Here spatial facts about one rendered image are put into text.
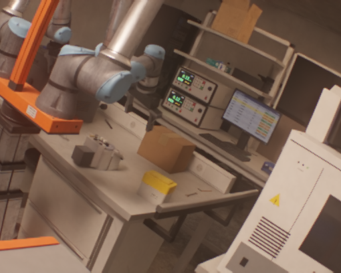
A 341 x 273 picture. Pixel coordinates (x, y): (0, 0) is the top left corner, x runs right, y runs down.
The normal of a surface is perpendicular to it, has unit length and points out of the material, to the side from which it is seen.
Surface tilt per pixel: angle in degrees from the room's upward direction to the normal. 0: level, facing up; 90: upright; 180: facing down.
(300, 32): 90
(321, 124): 90
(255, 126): 86
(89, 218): 90
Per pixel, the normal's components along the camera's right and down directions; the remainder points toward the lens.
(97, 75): -0.29, -0.07
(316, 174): -0.57, -0.05
